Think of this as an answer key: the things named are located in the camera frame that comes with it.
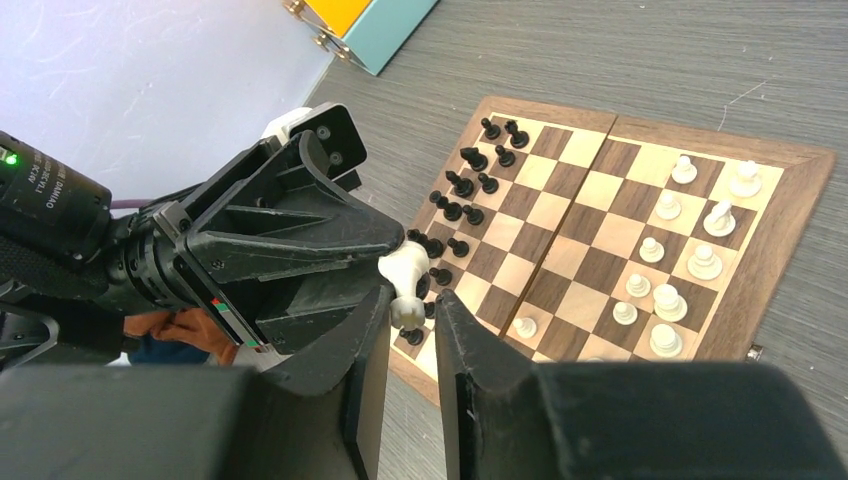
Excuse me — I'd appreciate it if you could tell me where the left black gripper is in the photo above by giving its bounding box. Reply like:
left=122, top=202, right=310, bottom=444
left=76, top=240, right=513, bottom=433
left=105, top=103, right=404, bottom=354

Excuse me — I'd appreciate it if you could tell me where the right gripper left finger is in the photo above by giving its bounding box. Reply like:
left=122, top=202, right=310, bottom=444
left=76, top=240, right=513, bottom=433
left=1, top=286, right=394, bottom=479

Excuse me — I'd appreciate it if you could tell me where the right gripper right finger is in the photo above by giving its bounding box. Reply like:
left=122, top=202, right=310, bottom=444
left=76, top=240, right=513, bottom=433
left=435, top=290, right=847, bottom=479

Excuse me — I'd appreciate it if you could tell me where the white piece aside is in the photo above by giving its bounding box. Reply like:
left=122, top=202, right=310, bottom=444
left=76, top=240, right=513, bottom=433
left=377, top=240, right=429, bottom=331

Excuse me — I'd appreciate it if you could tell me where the white chess pawn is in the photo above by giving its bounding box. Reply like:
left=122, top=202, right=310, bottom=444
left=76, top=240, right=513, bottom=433
left=671, top=155, right=698, bottom=185
left=654, top=192, right=682, bottom=221
left=638, top=237, right=665, bottom=264
left=612, top=301, right=639, bottom=326
left=625, top=273, right=652, bottom=298

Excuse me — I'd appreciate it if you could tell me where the wooden chess board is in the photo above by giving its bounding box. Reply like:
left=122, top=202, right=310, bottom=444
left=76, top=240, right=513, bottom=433
left=387, top=95, right=838, bottom=407

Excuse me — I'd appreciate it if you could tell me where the white chess piece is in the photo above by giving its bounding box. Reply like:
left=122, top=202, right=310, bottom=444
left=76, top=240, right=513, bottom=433
left=687, top=244, right=723, bottom=281
left=702, top=200, right=736, bottom=238
left=729, top=160, right=762, bottom=198

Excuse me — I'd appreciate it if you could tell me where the black chess queen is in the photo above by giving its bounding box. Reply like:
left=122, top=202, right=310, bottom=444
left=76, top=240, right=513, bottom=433
left=406, top=229, right=444, bottom=259

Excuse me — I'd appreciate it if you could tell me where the black chess king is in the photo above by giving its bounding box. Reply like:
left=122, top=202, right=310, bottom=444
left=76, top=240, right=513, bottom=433
left=429, top=190, right=463, bottom=221

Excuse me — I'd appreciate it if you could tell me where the orange cloth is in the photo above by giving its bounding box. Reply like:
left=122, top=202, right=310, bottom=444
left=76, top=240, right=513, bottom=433
left=123, top=308, right=238, bottom=366

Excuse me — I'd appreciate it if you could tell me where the dark blue cloth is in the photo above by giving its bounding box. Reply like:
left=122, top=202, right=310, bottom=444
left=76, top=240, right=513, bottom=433
left=128, top=335, right=210, bottom=365

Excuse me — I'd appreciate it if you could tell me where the yellow teal drawer box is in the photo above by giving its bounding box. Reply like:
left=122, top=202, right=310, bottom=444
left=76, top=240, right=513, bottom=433
left=282, top=0, right=438, bottom=76

